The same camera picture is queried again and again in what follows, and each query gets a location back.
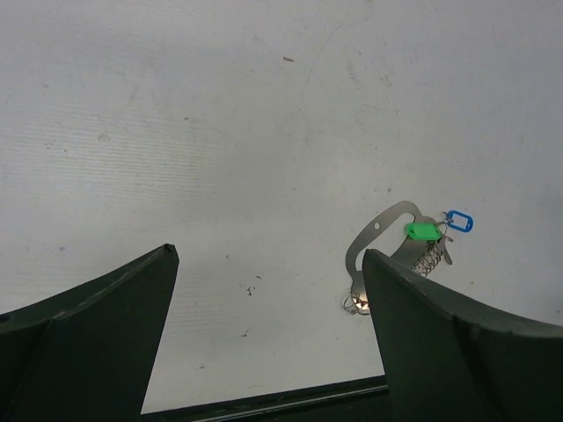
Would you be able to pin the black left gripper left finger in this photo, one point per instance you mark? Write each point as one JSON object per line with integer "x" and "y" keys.
{"x": 87, "y": 354}

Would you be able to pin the blue plastic key tag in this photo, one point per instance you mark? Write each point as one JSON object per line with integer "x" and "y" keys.
{"x": 459, "y": 221}

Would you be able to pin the green plastic key tag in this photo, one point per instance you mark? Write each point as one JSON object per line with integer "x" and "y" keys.
{"x": 423, "y": 231}

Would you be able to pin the black table edge rail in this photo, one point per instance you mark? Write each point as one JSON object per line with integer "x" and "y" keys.
{"x": 365, "y": 399}

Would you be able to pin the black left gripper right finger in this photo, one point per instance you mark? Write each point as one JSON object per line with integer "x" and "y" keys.
{"x": 448, "y": 357}

